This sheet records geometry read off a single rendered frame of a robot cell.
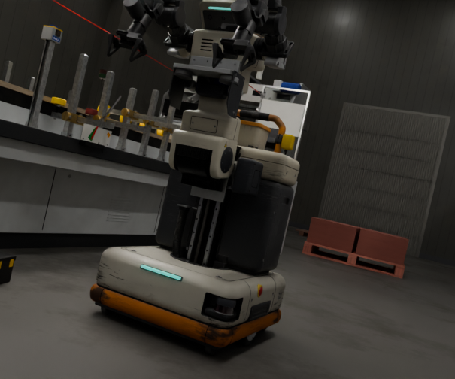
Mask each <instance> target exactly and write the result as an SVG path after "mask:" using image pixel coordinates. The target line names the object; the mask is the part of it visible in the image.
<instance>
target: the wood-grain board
mask: <svg viewBox="0 0 455 379"><path fill-rule="evenodd" d="M0 86H2V87H4V88H7V89H11V90H13V91H16V92H20V93H22V94H25V95H28V96H31V97H33V93H34V92H33V91H30V90H27V89H24V88H22V87H19V86H15V85H13V84H10V83H7V82H4V81H2V80H0ZM43 101H46V102H49V103H51V101H52V98H50V97H47V96H44V97H43ZM85 111H86V110H84V109H82V108H79V107H77V112H79V113H82V114H85ZM86 115H88V116H89V114H86ZM150 136H151V137H154V138H158V139H160V140H162V136H160V135H156V134H154V133H152V132H151V133H150Z"/></svg>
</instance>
